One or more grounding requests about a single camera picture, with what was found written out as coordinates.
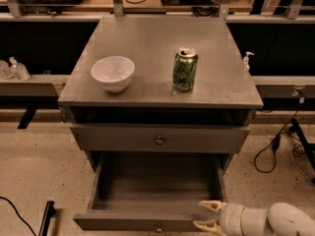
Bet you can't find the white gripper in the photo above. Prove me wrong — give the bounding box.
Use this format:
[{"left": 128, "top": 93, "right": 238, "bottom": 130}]
[{"left": 193, "top": 201, "right": 245, "bottom": 236}]

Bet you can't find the grey drawer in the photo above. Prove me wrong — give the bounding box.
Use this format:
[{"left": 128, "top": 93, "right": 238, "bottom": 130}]
[
  {"left": 73, "top": 152, "right": 227, "bottom": 232},
  {"left": 71, "top": 124, "right": 249, "bottom": 153}
]

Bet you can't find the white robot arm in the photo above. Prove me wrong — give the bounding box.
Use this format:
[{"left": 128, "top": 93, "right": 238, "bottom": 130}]
[{"left": 193, "top": 201, "right": 315, "bottom": 236}]

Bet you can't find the grey top drawer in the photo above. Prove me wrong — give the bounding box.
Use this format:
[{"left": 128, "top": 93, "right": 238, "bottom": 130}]
[{"left": 71, "top": 124, "right": 249, "bottom": 153}]

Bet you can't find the grey drawer cabinet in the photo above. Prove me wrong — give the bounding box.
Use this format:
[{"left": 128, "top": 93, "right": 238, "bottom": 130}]
[{"left": 58, "top": 15, "right": 263, "bottom": 168}]

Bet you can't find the green soda can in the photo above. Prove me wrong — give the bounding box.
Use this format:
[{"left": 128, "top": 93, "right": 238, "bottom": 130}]
[{"left": 172, "top": 47, "right": 199, "bottom": 91}]

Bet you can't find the white pump bottle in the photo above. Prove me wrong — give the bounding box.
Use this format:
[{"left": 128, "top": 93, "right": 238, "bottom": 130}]
[{"left": 243, "top": 51, "right": 255, "bottom": 71}]

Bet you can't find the black bar on floor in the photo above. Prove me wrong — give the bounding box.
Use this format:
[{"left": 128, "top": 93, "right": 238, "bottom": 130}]
[{"left": 38, "top": 201, "right": 56, "bottom": 236}]

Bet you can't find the white ceramic bowl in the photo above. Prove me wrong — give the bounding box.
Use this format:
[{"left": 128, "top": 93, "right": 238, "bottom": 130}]
[{"left": 91, "top": 56, "right": 135, "bottom": 92}]

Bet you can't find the clear plastic bottle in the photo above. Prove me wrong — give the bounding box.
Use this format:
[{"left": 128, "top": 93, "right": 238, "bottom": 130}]
[{"left": 9, "top": 57, "right": 31, "bottom": 81}]

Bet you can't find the black floor cable right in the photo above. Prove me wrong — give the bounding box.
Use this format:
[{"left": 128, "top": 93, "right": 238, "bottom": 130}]
[{"left": 253, "top": 96, "right": 307, "bottom": 174}]

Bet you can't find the black floor cable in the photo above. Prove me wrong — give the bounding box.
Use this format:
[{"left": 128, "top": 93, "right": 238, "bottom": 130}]
[
  {"left": 0, "top": 196, "right": 37, "bottom": 236},
  {"left": 253, "top": 96, "right": 307, "bottom": 174}
]

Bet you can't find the black floor cable left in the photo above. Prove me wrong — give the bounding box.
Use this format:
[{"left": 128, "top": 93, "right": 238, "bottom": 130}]
[{"left": 0, "top": 196, "right": 37, "bottom": 236}]

